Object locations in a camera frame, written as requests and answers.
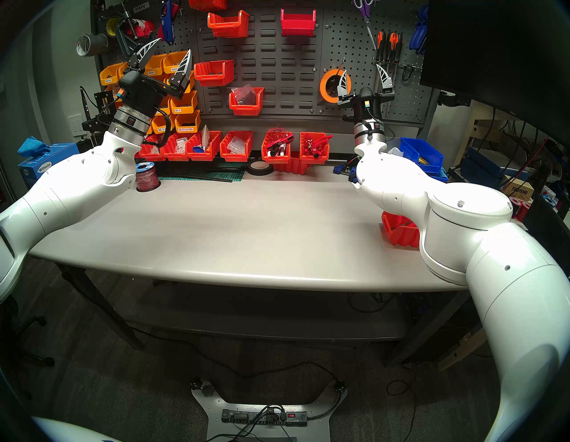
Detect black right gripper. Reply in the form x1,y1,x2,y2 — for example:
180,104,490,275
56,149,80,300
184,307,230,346
336,64,396,124

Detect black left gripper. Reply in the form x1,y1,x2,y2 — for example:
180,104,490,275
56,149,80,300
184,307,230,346
117,38,193,117

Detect red plastic storage box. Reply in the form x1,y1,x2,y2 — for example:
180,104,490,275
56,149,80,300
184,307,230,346
382,212,421,248

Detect red small tools bundle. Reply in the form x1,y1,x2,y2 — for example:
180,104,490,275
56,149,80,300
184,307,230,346
303,134,333,154

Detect dark blue storage crate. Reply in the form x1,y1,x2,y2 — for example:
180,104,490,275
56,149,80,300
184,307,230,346
460,146,508,190

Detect blue cleaning cloth box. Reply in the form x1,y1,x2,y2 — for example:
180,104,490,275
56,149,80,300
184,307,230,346
18,143,81,190

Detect printed cardboard box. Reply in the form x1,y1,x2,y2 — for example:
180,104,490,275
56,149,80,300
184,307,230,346
501,175,535,202

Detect orange tape roll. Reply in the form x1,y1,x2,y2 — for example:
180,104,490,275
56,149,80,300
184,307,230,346
320,69,352,104

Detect black metal clamp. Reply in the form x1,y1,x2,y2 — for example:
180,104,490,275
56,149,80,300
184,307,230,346
115,11,154,58

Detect blue spring clamps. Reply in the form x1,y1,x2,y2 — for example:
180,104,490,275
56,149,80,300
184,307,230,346
409,4,429,52

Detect black metal stand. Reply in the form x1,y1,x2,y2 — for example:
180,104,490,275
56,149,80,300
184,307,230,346
79,86,117,147

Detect clear plastic parts bags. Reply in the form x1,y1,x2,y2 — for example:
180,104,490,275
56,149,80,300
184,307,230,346
232,85,258,105

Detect blue bar clamp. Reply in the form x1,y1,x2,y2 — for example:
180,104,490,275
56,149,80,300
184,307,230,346
333,164,361,185

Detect stacked red bins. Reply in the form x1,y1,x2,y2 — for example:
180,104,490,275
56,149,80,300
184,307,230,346
273,151,312,175

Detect black long ruler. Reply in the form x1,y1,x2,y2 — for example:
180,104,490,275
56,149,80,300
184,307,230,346
160,172,233,183

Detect green cutting mat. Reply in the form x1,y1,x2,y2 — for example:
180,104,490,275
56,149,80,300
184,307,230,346
158,163,245,182

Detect black monitor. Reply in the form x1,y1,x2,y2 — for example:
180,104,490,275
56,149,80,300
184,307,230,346
419,0,570,150

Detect blue cloth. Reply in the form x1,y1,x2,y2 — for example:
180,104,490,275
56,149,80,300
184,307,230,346
17,136,51,158

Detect black table leg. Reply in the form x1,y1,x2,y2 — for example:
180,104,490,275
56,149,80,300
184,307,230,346
385,292,472,368
56,263,145,350

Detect black power strip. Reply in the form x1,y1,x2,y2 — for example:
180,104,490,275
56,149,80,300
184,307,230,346
221,409,308,427

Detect purple handled scissors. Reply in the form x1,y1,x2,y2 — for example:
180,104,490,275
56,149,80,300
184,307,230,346
352,0,377,49

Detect grey duct tape roll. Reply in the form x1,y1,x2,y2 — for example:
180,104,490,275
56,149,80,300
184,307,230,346
76,33,110,57

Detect grey pegboard tool wall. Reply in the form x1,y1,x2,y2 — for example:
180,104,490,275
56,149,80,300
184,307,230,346
90,0,439,127

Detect red wire spool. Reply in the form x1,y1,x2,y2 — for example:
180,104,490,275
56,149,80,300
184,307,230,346
135,161,161,193

